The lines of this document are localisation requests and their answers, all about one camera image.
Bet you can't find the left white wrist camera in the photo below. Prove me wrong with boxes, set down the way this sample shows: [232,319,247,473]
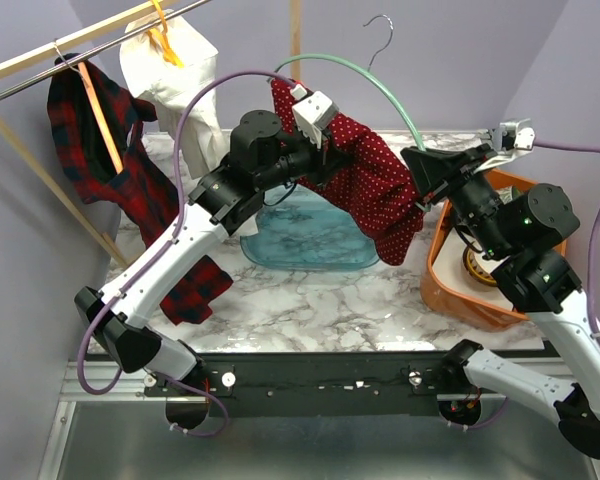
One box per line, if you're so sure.
[290,83,339,149]

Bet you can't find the orange plastic bin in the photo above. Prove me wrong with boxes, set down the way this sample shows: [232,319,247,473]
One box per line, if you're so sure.
[421,172,581,331]

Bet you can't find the blue transparent plastic tray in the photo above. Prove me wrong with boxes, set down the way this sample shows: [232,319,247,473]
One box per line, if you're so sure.
[240,186,379,271]

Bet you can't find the red polka dot skirt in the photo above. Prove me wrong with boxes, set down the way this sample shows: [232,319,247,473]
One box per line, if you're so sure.
[270,77,426,267]

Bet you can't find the yellow plastic hanger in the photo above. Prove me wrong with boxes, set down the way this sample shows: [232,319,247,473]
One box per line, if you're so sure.
[147,0,184,68]

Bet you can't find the red plaid shirt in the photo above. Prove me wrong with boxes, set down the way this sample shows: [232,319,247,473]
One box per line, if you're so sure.
[47,52,234,326]

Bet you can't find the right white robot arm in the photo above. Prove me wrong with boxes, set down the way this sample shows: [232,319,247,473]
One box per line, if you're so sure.
[401,144,600,460]

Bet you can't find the white square plate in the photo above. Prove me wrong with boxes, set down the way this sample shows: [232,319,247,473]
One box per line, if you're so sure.
[433,229,513,311]

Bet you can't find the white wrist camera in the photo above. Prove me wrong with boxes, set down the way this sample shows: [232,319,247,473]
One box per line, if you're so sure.
[290,83,339,149]
[491,118,536,162]

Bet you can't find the black mounting rail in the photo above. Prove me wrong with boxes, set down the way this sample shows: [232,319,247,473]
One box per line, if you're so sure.
[144,349,501,419]

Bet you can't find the yellow rimmed white bowl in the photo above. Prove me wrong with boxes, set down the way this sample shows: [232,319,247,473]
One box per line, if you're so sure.
[462,246,497,288]

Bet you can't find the green wire hanger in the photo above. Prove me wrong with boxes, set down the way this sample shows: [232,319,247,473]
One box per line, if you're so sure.
[274,14,426,151]

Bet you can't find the floral ceramic mug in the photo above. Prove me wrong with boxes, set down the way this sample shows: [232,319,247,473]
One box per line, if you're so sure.
[497,185,523,204]

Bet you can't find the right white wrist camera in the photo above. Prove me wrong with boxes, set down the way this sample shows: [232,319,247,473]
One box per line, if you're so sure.
[491,118,536,162]

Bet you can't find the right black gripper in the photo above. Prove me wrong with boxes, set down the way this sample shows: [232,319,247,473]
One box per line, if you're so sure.
[401,141,513,258]

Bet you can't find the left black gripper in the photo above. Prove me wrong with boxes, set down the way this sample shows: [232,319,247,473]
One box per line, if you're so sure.
[256,124,354,192]

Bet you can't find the wooden hanger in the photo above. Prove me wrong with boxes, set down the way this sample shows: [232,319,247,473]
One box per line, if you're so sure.
[52,40,124,174]

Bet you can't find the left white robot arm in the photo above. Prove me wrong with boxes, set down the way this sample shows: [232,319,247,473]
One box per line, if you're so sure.
[74,107,349,395]

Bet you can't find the white shirt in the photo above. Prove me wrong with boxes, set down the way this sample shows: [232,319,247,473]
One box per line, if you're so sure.
[119,16,229,179]

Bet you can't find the wooden clothes rack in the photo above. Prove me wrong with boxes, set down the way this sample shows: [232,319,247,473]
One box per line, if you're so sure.
[0,0,304,269]

